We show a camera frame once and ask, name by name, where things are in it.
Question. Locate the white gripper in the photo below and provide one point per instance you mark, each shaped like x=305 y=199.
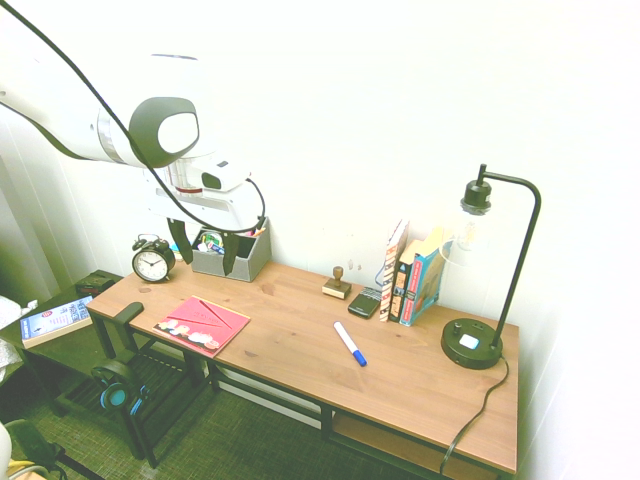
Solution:
x=220 y=210

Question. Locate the white marker blue cap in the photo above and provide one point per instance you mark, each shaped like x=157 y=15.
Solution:
x=347 y=342

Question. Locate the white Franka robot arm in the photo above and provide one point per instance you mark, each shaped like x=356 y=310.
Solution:
x=120 y=145

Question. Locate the grey desk organizer box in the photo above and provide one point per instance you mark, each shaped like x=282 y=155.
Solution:
x=245 y=270

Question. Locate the orange pencil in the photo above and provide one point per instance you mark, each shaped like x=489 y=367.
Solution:
x=258 y=231

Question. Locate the black twin-bell alarm clock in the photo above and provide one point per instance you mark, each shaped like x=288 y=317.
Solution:
x=150 y=265

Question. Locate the pink thin book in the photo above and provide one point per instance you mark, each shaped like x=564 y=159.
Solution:
x=200 y=325

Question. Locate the black headphone hook clamp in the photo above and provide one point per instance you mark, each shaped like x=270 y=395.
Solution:
x=131 y=311

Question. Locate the small black device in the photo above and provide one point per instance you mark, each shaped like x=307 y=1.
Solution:
x=95 y=286

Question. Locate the blue white paperback book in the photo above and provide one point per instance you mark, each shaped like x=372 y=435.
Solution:
x=55 y=320

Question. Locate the black blue headphones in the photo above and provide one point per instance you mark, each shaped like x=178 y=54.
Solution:
x=117 y=397

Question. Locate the striped cover book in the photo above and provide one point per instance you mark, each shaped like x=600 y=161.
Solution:
x=391 y=280

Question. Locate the dark orange spine book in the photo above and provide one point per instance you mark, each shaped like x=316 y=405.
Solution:
x=400 y=295

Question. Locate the white crumpled plastic wrap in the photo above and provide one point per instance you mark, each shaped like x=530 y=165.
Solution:
x=10 y=312

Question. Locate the blue red spine book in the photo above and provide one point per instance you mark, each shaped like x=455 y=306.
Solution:
x=422 y=290

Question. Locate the black desk lamp glass bulb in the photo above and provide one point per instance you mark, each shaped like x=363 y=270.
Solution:
x=470 y=350

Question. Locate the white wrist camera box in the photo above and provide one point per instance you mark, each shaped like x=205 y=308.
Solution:
x=222 y=177

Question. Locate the black metal desk frame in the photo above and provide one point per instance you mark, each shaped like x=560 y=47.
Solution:
x=326 y=422

